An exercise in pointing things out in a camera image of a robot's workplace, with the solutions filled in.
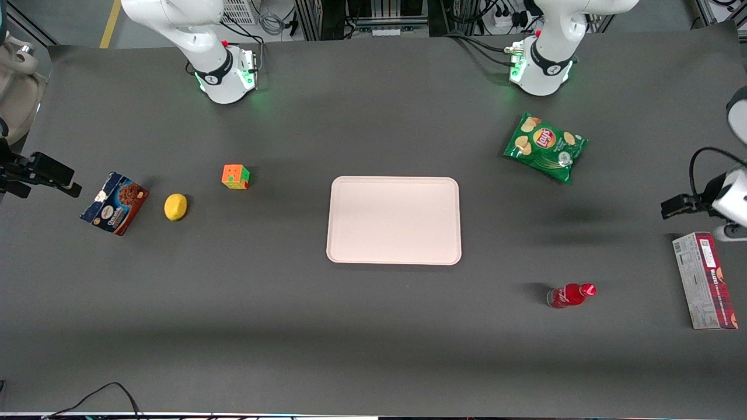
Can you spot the red tartan cookie box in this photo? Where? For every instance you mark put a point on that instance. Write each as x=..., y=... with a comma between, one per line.
x=706, y=280

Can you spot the red soda bottle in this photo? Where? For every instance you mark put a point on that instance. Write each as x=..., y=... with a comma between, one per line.
x=569, y=296

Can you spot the white vented box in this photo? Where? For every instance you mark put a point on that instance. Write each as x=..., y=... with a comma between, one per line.
x=239, y=10

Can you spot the yellow lemon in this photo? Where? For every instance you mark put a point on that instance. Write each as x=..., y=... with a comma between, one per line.
x=175, y=207

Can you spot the pale pink plastic tray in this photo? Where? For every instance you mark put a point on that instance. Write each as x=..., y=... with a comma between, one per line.
x=394, y=220

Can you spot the aluminium equipment rack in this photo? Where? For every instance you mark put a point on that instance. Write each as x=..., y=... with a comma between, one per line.
x=362, y=17

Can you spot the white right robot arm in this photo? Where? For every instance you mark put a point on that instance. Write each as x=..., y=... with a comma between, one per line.
x=204, y=41

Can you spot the green potato chips bag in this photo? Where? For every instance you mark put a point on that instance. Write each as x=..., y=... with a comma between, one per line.
x=545, y=146

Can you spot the grey table mat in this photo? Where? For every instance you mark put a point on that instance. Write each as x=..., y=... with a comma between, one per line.
x=373, y=350

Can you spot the colourful puzzle cube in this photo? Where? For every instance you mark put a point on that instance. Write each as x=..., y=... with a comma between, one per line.
x=235, y=177

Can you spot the blue chocolate cookie box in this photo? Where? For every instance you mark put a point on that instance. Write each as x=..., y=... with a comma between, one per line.
x=115, y=204

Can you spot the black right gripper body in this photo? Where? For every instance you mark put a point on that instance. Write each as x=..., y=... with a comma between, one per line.
x=13, y=170

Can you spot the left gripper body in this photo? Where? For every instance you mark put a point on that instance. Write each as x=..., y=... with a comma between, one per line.
x=708, y=193

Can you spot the white power strip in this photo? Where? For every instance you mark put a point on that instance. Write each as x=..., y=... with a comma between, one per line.
x=508, y=20

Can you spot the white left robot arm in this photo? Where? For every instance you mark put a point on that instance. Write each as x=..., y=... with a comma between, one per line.
x=545, y=58

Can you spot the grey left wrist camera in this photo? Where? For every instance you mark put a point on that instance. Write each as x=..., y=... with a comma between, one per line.
x=730, y=233

